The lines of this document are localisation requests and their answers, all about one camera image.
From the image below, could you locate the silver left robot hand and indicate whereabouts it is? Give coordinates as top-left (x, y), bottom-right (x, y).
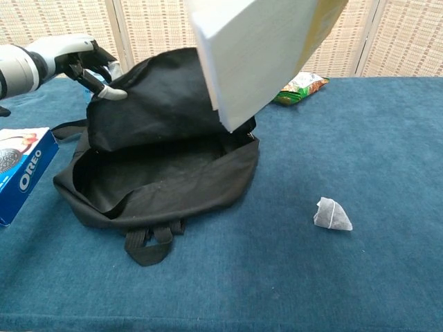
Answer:
top-left (33, 33), bottom-right (128, 102)

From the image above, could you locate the black fabric backpack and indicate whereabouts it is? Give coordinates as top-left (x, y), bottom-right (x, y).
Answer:
top-left (52, 47), bottom-right (260, 267)

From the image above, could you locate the white book with yellow spine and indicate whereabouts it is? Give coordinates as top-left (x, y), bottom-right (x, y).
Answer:
top-left (191, 0), bottom-right (350, 134)

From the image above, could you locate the light blue cube box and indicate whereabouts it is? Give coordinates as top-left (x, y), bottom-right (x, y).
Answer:
top-left (82, 71), bottom-right (107, 104)

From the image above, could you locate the blue Oreo cookie box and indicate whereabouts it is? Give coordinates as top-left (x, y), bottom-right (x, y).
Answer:
top-left (0, 127), bottom-right (60, 228)

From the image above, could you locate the green snack bag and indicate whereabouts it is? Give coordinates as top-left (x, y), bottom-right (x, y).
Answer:
top-left (273, 71), bottom-right (330, 107)

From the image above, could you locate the grey pyramid tea bag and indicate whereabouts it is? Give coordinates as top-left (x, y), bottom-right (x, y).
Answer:
top-left (313, 196), bottom-right (354, 232)

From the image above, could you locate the bamboo folding screen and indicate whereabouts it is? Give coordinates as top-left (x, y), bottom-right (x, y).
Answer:
top-left (0, 0), bottom-right (443, 82)

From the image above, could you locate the blue velvet tablecloth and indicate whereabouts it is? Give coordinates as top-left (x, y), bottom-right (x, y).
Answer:
top-left (0, 76), bottom-right (443, 332)

